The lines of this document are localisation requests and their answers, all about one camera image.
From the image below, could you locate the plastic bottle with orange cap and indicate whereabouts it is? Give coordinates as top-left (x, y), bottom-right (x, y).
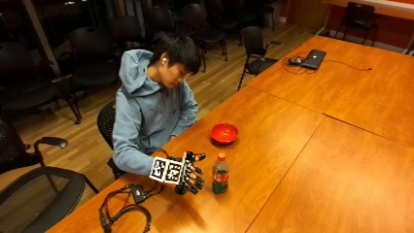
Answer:
top-left (211, 151), bottom-right (231, 195)

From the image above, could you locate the white cube with black markers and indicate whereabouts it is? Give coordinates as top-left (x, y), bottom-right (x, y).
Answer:
top-left (148, 155), bottom-right (188, 185)

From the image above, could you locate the red bowl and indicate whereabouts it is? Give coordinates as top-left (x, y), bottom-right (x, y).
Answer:
top-left (209, 122), bottom-right (241, 145)

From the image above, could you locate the small black electronics box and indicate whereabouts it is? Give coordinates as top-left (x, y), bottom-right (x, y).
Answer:
top-left (129, 184), bottom-right (152, 205)

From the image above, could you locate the person in grey-blue hoodie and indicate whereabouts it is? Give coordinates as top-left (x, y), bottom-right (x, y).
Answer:
top-left (112, 33), bottom-right (204, 178)

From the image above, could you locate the black mesh chair under person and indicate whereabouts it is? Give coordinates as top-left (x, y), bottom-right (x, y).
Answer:
top-left (96, 102), bottom-right (128, 181)

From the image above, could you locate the black office chair with armrests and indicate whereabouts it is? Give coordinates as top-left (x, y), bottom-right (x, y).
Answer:
top-left (236, 25), bottom-right (287, 92)

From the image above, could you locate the black stacking chair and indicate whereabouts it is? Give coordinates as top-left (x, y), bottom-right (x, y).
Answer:
top-left (180, 2), bottom-right (231, 73)
top-left (0, 41), bottom-right (84, 126)
top-left (68, 26), bottom-right (123, 88)

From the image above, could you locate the black laptop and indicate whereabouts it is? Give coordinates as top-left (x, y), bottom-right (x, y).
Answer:
top-left (300, 49), bottom-right (329, 71)

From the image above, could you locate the black mesh chair with armrest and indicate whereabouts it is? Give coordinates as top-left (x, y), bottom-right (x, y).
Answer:
top-left (0, 120), bottom-right (70, 176)

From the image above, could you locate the bundle of black glove cables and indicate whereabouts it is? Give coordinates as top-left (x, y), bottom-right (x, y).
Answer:
top-left (98, 147), bottom-right (173, 233)

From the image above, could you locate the black chair with curved frame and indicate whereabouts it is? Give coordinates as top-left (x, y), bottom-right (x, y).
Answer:
top-left (0, 166), bottom-right (102, 233)

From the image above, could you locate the thin black laptop cable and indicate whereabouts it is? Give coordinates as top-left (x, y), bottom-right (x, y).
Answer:
top-left (281, 52), bottom-right (374, 76)

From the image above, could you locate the black chair by red wall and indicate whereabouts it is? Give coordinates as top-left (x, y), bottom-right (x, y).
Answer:
top-left (336, 1), bottom-right (382, 47)

